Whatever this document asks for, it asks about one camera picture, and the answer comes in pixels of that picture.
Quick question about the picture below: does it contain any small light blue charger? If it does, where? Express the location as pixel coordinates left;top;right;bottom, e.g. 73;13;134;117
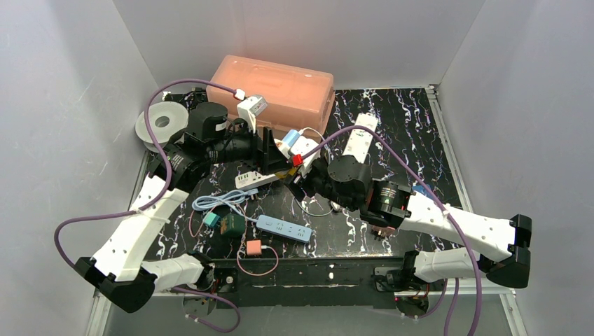
282;129;301;148

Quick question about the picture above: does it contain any white usb charging hub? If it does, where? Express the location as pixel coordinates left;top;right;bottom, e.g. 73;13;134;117
235;171;279;190

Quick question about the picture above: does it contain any light blue cable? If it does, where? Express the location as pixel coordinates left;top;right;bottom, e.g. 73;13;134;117
192;188;260;223

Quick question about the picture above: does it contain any light blue power strip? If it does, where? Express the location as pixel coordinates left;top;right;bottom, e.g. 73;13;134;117
256;215;312;244

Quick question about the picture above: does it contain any white long power strip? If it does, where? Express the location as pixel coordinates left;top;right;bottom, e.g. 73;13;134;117
343;113;378;164

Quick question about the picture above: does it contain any pink translucent plastic storage box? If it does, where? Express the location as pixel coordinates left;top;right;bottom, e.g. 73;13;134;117
211;55;335;141

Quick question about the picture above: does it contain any dark green cube charger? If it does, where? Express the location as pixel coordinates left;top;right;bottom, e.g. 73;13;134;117
220;213;246;238

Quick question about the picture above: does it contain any teal plug adapter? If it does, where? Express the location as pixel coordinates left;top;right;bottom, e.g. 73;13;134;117
202;212;221;228

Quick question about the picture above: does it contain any small pink usb charger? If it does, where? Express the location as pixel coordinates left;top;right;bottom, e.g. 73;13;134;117
246;240;263;256

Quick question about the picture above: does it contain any blue plug adapter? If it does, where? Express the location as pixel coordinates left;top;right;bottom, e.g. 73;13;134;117
412;184;433;197

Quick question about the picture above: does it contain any white cube charger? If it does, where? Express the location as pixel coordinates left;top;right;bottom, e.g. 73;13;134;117
275;139;294;158

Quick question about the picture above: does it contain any yellow cube socket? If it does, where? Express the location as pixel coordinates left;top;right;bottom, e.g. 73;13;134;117
275;167;298;179

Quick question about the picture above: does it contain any pink plug adapter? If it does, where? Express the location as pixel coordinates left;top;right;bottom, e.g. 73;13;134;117
371;225;396;239

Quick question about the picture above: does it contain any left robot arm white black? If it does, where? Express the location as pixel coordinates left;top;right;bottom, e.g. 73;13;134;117
74;102;293;313

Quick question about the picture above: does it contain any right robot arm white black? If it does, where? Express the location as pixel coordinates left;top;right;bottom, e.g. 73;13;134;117
284;155;532;288

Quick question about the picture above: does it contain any grey filament spool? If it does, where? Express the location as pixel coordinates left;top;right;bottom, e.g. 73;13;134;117
134;101;188;153

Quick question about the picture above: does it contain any thin white usb cable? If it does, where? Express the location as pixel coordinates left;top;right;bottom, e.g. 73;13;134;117
292;127;340;218

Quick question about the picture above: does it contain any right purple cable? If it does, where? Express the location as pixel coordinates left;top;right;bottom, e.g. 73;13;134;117
296;125;483;336

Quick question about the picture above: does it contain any purple cable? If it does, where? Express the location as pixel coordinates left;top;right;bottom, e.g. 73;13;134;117
296;125;483;336
53;78;247;333

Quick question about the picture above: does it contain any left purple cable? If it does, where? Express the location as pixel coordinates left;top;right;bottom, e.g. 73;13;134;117
53;78;247;333

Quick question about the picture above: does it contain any aluminium frame rail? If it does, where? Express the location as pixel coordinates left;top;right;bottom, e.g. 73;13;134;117
93;278;515;297

